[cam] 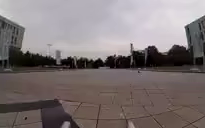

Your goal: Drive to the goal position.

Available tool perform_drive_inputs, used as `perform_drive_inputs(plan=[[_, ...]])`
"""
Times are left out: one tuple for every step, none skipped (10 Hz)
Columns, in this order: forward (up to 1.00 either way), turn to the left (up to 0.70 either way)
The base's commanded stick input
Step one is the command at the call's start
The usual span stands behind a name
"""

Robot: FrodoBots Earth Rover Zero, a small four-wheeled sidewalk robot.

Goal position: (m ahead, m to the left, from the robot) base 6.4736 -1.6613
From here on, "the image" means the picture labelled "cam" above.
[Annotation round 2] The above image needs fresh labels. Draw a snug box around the tall slim pylon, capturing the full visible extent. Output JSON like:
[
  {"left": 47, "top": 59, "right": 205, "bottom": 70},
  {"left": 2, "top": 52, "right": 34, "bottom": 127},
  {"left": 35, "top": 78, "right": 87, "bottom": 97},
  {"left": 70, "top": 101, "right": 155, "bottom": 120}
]
[{"left": 129, "top": 42, "right": 135, "bottom": 69}]

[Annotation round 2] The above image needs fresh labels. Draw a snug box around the white tower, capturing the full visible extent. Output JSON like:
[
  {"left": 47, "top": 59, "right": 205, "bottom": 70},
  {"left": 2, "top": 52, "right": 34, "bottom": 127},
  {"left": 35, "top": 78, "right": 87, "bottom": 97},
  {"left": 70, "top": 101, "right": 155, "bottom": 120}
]
[{"left": 55, "top": 49, "right": 62, "bottom": 66}]

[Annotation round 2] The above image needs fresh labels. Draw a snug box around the grey paved plaza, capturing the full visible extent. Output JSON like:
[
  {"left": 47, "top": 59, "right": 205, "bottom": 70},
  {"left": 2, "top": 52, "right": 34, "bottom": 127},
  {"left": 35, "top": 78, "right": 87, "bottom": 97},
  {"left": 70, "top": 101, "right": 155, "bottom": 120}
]
[{"left": 0, "top": 68, "right": 205, "bottom": 128}]

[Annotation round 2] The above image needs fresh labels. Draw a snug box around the pale banner on posts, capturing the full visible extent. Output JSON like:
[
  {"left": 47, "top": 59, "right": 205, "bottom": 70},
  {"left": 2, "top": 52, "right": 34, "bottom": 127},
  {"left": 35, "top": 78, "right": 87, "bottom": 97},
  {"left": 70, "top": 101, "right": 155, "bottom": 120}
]
[
  {"left": 0, "top": 31, "right": 12, "bottom": 70},
  {"left": 192, "top": 31, "right": 205, "bottom": 70}
]

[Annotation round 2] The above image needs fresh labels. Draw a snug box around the row of dark trees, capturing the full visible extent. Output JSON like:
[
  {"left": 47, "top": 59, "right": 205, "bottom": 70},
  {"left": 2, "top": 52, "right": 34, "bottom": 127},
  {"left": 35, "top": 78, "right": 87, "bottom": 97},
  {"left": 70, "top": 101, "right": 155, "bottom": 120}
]
[{"left": 9, "top": 44, "right": 194, "bottom": 70}]

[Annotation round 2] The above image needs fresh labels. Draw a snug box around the pale grey building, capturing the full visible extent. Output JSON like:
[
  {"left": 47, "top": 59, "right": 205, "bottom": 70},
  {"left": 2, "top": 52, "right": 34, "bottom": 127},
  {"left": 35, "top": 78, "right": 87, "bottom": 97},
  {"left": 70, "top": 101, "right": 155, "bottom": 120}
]
[{"left": 0, "top": 9, "right": 26, "bottom": 68}]

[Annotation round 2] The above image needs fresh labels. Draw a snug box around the lamp pole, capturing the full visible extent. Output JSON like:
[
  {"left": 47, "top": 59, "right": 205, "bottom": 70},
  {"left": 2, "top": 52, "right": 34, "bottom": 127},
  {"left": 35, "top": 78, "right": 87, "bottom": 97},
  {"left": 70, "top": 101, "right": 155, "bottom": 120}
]
[{"left": 46, "top": 43, "right": 53, "bottom": 58}]

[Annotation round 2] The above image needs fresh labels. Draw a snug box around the small pale banner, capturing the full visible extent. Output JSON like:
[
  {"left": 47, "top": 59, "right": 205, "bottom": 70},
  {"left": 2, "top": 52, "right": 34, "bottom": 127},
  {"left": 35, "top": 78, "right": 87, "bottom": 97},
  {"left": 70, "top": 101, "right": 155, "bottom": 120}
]
[{"left": 143, "top": 48, "right": 149, "bottom": 68}]

